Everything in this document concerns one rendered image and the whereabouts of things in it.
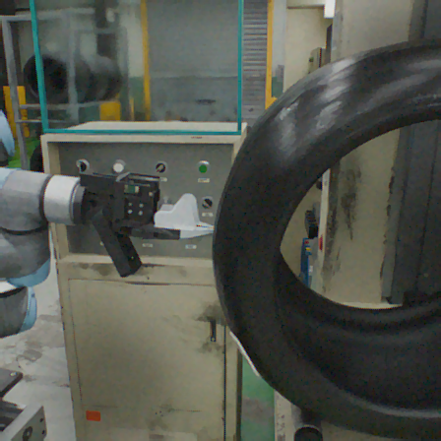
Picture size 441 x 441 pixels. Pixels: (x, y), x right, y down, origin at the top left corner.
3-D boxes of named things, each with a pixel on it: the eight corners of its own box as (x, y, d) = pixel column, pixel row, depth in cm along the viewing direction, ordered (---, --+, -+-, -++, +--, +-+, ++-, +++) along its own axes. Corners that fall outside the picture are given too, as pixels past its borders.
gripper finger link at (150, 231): (179, 233, 68) (119, 224, 68) (178, 243, 68) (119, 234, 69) (184, 223, 72) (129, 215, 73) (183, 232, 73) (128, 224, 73)
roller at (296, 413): (286, 334, 104) (283, 316, 102) (306, 332, 103) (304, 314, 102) (295, 456, 70) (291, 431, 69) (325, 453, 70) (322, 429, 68)
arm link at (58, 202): (43, 228, 70) (65, 214, 78) (73, 232, 70) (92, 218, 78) (43, 180, 68) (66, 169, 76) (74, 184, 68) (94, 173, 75)
